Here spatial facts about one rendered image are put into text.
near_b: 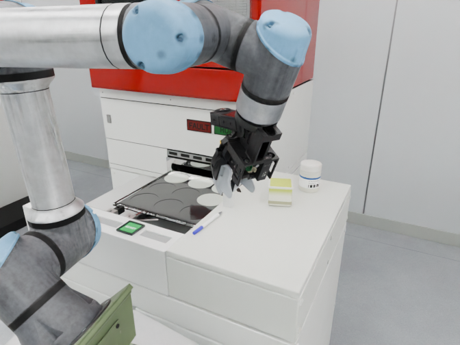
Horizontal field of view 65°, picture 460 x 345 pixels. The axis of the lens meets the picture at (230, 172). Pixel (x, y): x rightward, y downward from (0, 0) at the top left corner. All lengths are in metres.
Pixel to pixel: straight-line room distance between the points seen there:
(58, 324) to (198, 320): 0.39
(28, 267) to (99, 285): 0.47
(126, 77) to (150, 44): 1.22
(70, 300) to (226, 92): 0.89
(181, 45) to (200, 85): 1.01
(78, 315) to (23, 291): 0.10
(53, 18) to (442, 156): 2.62
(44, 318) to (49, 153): 0.30
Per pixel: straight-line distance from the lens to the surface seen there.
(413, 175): 2.90
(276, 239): 0.98
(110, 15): 0.46
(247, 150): 0.60
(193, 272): 0.93
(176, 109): 1.55
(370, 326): 2.22
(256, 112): 0.55
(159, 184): 1.46
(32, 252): 0.79
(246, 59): 0.52
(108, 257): 1.11
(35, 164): 0.79
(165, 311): 1.08
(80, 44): 0.48
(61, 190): 0.81
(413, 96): 2.75
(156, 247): 0.97
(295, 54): 0.51
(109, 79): 1.69
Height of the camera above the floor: 1.49
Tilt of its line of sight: 22 degrees down
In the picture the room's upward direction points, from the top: straight up
